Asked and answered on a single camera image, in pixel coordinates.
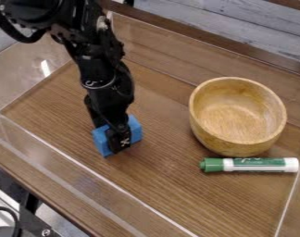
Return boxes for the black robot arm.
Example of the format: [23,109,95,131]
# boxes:
[0,0,139,156]

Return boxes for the blue rectangular block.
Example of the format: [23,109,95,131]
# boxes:
[91,115,142,157]

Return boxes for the green and white marker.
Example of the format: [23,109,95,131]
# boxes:
[199,157,300,173]

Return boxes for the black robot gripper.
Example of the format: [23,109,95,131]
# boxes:
[79,72,138,155]

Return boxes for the light wooden bowl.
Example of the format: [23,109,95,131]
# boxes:
[188,77,287,157]

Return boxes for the clear acrylic tray walls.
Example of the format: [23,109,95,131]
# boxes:
[0,18,300,237]

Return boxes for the black metal stand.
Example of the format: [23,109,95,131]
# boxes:
[0,191,55,237]

